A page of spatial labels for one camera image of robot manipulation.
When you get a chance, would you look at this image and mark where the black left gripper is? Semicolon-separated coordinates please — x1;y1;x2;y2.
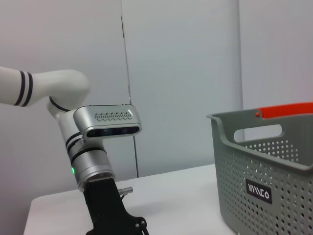
82;177;150;235

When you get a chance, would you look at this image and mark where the orange basket handle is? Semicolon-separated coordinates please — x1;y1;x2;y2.
255;102;313;120

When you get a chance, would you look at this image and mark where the grey perforated storage basket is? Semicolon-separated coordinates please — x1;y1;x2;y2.
206;107;313;235

